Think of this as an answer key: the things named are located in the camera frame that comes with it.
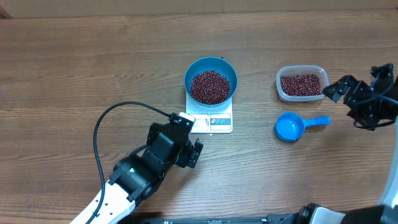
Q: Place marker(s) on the blue plastic measuring scoop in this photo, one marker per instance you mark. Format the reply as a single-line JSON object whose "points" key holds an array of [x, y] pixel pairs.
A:
{"points": [[290, 127]]}

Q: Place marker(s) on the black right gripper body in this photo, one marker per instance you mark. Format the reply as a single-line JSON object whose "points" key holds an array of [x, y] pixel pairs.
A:
{"points": [[369, 114]]}

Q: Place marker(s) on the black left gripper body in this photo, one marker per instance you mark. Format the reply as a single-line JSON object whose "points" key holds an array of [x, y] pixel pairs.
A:
{"points": [[187, 157]]}

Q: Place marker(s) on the teal blue bowl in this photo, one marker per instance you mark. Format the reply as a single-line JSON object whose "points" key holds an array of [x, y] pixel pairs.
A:
{"points": [[211, 63]]}

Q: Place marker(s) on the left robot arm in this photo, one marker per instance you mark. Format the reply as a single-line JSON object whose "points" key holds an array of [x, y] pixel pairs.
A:
{"points": [[135, 178]]}

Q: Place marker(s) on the red adzuki beans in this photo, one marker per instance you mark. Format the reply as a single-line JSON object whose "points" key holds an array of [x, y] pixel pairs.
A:
{"points": [[210, 87]]}

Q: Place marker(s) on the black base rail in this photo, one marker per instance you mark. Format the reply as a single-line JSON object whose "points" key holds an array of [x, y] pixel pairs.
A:
{"points": [[268, 219]]}

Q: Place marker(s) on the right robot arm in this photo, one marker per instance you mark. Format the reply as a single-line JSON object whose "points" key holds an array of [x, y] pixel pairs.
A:
{"points": [[384, 212]]}

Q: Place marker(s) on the white digital kitchen scale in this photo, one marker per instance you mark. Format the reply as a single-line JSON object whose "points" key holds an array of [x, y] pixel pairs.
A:
{"points": [[210, 119]]}

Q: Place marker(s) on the clear plastic bean container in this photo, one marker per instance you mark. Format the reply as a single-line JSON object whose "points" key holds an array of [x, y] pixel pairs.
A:
{"points": [[301, 83]]}

